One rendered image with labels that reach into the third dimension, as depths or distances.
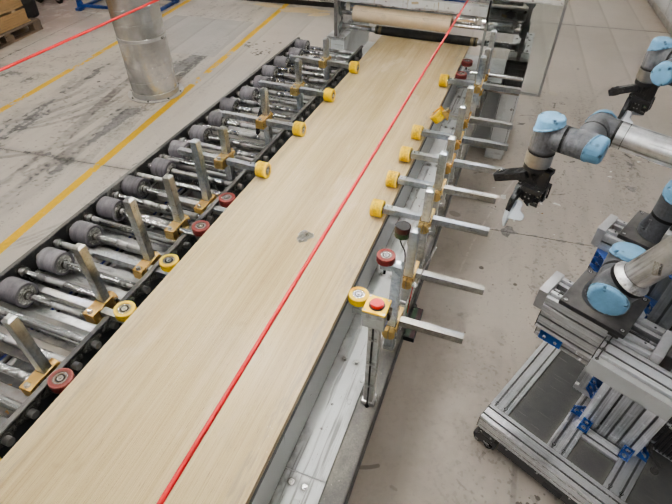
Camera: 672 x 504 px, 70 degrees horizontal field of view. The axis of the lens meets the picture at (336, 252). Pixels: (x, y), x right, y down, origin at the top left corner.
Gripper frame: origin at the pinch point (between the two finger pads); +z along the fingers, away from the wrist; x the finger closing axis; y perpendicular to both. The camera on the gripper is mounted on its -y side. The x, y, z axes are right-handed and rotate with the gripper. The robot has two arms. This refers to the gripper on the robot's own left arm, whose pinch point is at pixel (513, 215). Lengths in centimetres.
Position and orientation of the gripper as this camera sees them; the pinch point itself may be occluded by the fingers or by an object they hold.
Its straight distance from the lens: 165.9
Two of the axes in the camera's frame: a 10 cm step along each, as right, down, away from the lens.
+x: 7.1, -4.8, 5.2
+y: 7.0, 4.8, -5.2
